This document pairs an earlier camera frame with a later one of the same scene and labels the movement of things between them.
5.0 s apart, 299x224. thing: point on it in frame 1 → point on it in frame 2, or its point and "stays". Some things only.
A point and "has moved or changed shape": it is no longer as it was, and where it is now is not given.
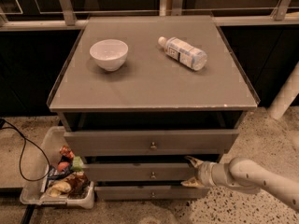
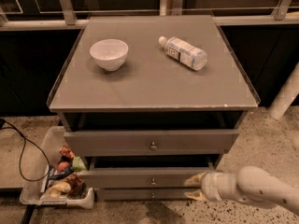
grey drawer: [150, 172] has moved or changed shape
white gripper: [204, 173] → [209, 187]
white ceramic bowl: [109, 54] stays
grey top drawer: [154, 142] stays
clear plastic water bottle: [190, 56] stays
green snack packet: [78, 163] stays
